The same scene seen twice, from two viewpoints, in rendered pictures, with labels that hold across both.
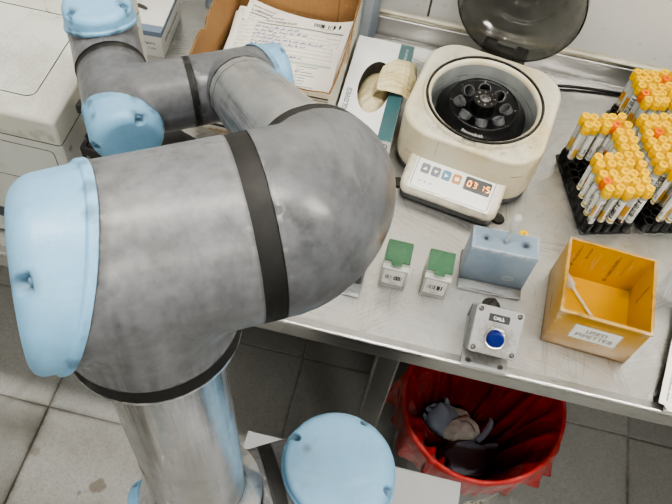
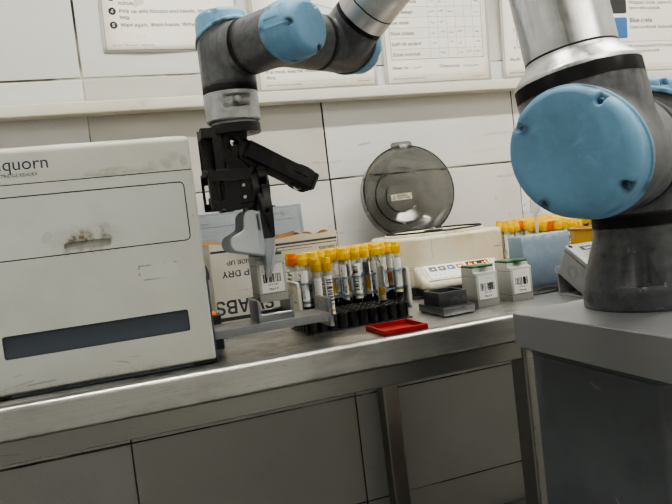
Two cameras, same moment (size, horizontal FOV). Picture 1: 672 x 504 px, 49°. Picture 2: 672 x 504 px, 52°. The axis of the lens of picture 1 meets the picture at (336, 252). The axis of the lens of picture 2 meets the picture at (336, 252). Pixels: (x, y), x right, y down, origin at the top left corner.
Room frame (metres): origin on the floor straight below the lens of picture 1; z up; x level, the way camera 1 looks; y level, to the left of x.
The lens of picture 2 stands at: (-0.32, 0.59, 1.05)
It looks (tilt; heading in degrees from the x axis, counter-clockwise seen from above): 3 degrees down; 335
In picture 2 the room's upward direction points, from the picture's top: 7 degrees counter-clockwise
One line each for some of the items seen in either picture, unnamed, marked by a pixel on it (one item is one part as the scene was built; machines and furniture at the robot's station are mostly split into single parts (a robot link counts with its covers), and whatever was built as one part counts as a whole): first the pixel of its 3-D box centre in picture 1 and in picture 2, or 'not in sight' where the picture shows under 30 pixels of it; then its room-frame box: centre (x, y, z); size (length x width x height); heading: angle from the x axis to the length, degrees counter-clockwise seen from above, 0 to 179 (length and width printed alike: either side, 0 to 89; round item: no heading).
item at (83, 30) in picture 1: (105, 41); (226, 53); (0.61, 0.29, 1.29); 0.09 x 0.08 x 0.11; 25
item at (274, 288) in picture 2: not in sight; (268, 277); (0.61, 0.27, 0.97); 0.05 x 0.04 x 0.06; 174
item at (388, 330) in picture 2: not in sight; (396, 327); (0.55, 0.10, 0.88); 0.07 x 0.07 x 0.01; 84
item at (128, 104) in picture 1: (135, 101); (286, 37); (0.53, 0.23, 1.29); 0.11 x 0.11 x 0.08; 25
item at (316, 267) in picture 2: not in sight; (347, 288); (0.68, 0.11, 0.93); 0.17 x 0.09 x 0.11; 85
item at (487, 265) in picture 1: (497, 259); (540, 262); (0.64, -0.25, 0.92); 0.10 x 0.07 x 0.10; 86
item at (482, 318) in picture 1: (494, 320); (583, 268); (0.54, -0.25, 0.92); 0.13 x 0.07 x 0.08; 174
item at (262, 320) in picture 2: not in sight; (256, 316); (0.61, 0.29, 0.92); 0.21 x 0.07 x 0.05; 84
